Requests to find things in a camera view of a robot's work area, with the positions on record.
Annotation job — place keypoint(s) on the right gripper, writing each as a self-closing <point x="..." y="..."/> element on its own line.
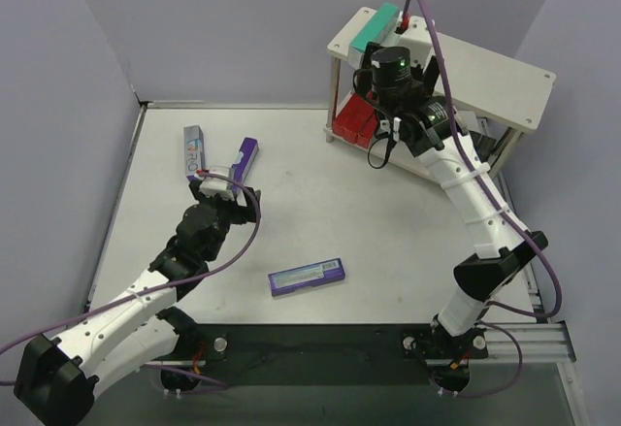
<point x="429" y="77"/>

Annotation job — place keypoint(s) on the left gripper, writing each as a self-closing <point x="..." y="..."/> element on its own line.
<point x="244" y="210"/>

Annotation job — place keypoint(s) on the purple toothpaste box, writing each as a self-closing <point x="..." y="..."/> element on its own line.
<point x="240" y="168"/>
<point x="308" y="276"/>

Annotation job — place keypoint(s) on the silver Rio box bottom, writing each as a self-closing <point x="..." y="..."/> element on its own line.
<point x="377" y="25"/>

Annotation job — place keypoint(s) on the silver rio box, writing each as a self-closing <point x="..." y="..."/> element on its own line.
<point x="194" y="151"/>
<point x="377" y="25"/>

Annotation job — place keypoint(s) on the silver Rio box top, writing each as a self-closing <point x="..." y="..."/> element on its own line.
<point x="194" y="151"/>

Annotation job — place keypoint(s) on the black toothpaste box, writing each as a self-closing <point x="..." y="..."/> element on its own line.
<point x="484" y="146"/>

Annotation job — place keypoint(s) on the red toothpaste box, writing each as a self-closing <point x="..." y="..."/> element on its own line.
<point x="364" y="130"/>
<point x="351" y="107"/>

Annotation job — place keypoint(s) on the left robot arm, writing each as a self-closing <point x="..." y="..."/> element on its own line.
<point x="60" y="377"/>

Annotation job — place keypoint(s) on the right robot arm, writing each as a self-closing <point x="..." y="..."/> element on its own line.
<point x="408" y="112"/>

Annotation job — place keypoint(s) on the white two-tier shelf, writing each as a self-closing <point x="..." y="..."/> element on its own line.
<point x="485" y="86"/>

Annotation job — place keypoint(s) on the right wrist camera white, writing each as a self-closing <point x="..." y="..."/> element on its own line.
<point x="412" y="33"/>

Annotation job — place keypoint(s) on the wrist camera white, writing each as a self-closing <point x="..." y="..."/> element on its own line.
<point x="215" y="182"/>
<point x="412" y="33"/>

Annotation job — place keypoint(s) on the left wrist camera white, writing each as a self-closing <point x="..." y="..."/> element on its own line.
<point x="215" y="182"/>

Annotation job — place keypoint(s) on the aluminium frame rail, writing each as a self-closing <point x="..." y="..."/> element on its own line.
<point x="399" y="238"/>

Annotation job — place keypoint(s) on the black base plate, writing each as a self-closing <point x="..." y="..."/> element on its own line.
<point x="327" y="354"/>

